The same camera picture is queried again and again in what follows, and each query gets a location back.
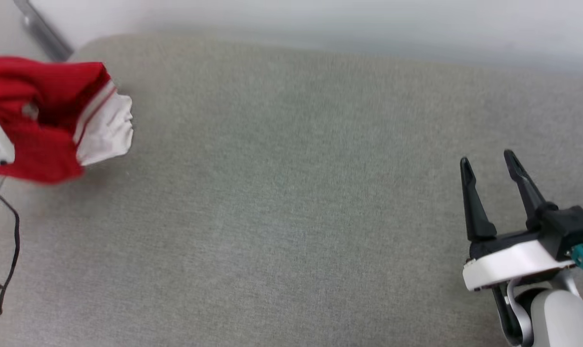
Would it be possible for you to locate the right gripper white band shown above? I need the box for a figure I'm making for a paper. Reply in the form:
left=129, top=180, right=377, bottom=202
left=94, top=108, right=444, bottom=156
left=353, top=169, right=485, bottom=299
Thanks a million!
left=460, top=150, right=576, bottom=292

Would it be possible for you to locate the red and white garment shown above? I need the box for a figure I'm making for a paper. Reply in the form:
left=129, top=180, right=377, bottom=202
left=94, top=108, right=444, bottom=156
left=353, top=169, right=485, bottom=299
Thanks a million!
left=0, top=56, right=134, bottom=185

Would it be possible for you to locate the grey metal bar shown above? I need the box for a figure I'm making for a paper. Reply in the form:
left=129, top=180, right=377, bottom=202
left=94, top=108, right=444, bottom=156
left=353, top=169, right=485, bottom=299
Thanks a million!
left=13, top=0, right=74, bottom=62

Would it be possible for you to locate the grey fabric sofa cushion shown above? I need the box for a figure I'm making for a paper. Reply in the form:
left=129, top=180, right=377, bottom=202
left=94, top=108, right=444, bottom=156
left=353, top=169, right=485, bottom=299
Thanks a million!
left=0, top=33, right=583, bottom=347

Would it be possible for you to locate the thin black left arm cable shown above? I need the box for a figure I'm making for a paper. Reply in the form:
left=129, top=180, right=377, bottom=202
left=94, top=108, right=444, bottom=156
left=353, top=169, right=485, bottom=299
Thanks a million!
left=0, top=189, right=21, bottom=316

